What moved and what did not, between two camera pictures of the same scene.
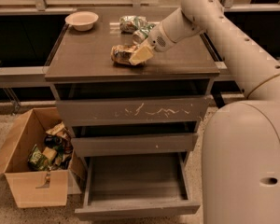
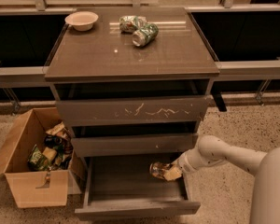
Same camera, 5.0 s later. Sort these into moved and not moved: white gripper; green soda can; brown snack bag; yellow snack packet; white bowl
Moved: white gripper; brown snack bag
Not moved: green soda can; white bowl; yellow snack packet
